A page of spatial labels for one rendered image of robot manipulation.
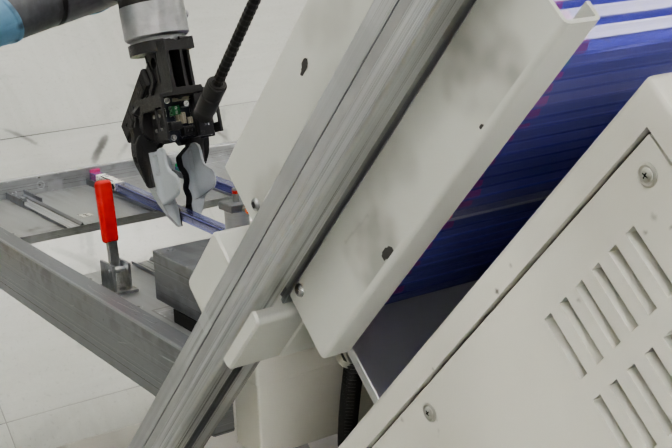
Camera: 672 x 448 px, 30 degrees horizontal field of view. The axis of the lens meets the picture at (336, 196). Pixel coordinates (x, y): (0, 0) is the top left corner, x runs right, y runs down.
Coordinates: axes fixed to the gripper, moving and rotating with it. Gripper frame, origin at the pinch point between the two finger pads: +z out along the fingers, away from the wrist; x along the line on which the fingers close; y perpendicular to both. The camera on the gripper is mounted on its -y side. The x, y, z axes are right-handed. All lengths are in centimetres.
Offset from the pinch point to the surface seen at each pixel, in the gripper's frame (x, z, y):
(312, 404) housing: -14, 15, 46
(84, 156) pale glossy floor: 35, -12, -114
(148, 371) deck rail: -21.0, 11.8, 31.4
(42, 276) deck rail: -21.0, 3.1, 8.9
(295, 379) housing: -15, 13, 47
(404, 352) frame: -16, 10, 64
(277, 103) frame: -23, -8, 64
